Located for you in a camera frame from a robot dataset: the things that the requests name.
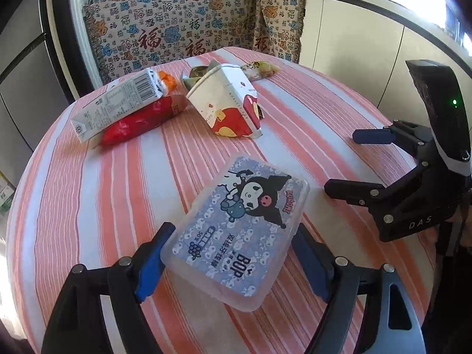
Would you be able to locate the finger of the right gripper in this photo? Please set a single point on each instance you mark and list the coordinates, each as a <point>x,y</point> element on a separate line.
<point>358,193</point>
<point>373,137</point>

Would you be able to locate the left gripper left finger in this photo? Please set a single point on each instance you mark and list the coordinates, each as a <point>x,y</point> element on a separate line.
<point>77,324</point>

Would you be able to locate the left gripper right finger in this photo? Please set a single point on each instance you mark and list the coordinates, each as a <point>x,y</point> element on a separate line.
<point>389,323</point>

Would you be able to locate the small pastry packet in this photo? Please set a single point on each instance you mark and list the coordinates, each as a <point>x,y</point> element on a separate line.
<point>259,70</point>

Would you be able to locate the clear plastic Kuromi box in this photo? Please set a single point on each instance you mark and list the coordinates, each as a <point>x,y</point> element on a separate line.
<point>233,241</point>

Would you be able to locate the red white paper cup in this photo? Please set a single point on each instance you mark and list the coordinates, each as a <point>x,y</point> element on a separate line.
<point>227,101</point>

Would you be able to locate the red plastic wrapper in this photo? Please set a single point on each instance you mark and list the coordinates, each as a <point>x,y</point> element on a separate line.
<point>143,120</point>

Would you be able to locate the orange white snack wrapper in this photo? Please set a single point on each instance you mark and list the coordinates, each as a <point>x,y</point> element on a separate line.
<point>168,81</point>

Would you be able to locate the green white milk carton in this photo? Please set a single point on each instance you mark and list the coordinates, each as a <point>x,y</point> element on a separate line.
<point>122,99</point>

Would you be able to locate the person right hand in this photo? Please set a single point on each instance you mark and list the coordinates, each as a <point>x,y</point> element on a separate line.
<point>449,233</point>

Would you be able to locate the pink striped tablecloth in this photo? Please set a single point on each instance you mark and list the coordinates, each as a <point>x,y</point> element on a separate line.
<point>78,204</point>

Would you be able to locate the yellow cardboard box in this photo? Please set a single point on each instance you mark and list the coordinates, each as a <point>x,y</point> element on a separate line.
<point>6,196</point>

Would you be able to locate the grey refrigerator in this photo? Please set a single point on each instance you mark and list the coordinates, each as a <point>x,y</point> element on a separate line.
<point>32,96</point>

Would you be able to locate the patterned fabric cover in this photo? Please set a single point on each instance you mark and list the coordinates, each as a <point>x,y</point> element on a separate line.
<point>127,36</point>

